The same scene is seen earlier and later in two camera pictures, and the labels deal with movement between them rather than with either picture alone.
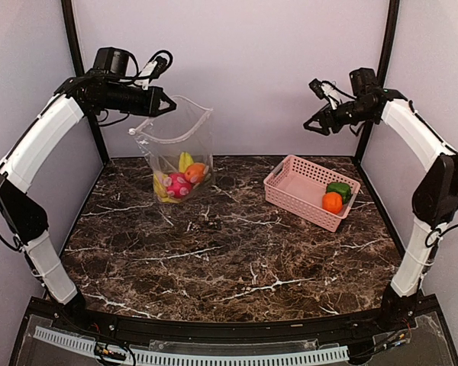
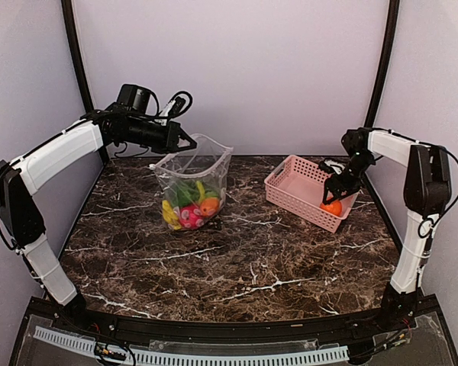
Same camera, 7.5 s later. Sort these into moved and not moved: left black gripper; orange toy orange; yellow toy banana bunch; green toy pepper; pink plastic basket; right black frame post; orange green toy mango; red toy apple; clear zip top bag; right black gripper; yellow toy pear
Moved: yellow toy banana bunch; right black gripper; orange green toy mango; left black gripper; clear zip top bag; green toy pepper; yellow toy pear; red toy apple
Not moved: pink plastic basket; orange toy orange; right black frame post
